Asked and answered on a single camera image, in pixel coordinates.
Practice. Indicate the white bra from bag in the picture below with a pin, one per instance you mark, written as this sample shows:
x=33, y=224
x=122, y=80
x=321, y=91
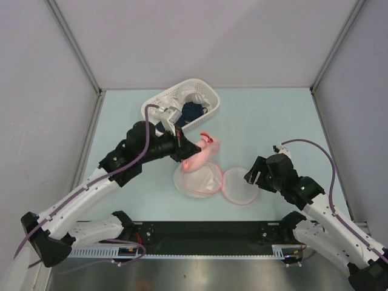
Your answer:
x=202, y=180

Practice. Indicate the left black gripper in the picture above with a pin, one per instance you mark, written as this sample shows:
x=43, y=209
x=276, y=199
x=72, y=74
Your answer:
x=183, y=148

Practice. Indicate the white cable duct strip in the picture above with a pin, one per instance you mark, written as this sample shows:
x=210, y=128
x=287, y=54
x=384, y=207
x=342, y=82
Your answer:
x=276, y=252

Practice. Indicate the right aluminium corner post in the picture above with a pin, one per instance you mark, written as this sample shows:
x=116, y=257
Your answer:
x=350, y=21

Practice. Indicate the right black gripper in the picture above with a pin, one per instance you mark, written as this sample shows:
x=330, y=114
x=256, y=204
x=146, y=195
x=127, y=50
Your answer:
x=259, y=165

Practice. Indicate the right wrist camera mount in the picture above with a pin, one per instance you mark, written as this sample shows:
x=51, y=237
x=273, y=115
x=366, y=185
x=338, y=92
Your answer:
x=280, y=149

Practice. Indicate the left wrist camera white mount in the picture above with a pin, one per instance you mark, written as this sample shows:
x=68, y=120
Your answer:
x=166, y=118

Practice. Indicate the white bra in basket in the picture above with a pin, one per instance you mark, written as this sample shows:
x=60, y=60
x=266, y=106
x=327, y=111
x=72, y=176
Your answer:
x=180, y=96

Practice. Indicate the white object bottom left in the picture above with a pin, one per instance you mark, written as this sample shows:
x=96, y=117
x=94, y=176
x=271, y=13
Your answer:
x=19, y=275

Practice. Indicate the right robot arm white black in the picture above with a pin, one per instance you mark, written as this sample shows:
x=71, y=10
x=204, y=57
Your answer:
x=317, y=224

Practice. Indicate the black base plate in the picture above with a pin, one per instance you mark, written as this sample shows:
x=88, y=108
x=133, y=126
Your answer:
x=208, y=238

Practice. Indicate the left aluminium corner post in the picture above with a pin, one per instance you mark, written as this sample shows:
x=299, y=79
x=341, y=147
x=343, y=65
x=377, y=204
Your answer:
x=69, y=37

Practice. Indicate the pink mesh laundry bag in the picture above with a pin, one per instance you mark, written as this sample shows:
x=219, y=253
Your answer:
x=231, y=184

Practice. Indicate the aluminium corner post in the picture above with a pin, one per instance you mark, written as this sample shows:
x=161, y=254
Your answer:
x=69, y=37
x=350, y=21

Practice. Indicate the pink bra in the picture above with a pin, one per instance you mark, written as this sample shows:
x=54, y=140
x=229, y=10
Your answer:
x=209, y=146

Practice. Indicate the white plastic perforated basket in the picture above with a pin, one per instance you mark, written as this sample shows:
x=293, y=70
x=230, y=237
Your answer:
x=204, y=88

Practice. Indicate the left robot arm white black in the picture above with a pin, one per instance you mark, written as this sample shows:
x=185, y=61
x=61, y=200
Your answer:
x=53, y=233

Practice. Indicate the dark blue bra in basket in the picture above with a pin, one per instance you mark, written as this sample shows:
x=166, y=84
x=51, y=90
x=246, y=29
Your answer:
x=190, y=112

